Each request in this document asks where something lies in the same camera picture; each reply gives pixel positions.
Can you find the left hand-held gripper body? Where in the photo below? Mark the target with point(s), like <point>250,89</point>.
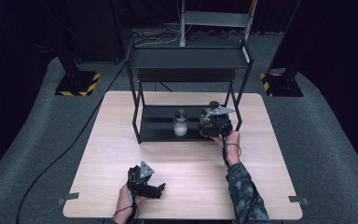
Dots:
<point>141,175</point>

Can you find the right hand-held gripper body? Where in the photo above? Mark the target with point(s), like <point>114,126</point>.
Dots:
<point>220,121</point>

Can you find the black metal shelf rack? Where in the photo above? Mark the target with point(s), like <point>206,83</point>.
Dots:
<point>167,119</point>

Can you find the person's right hand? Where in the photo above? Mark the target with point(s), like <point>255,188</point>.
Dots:
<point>233,143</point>

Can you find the person's left hand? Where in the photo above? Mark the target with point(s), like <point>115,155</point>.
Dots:
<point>124,199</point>

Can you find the small brown round object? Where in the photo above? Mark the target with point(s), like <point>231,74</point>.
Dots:
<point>213,102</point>

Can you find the black stand with striped base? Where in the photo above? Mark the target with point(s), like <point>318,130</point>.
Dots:
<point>281,84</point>
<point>77,82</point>

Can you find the grey tape strip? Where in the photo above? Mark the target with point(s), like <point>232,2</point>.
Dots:
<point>69,197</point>
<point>298,200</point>

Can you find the grey metal stand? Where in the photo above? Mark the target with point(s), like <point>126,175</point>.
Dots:
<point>214,18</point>

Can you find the dark cabinet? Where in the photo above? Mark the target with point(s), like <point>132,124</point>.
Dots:
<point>99,31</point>

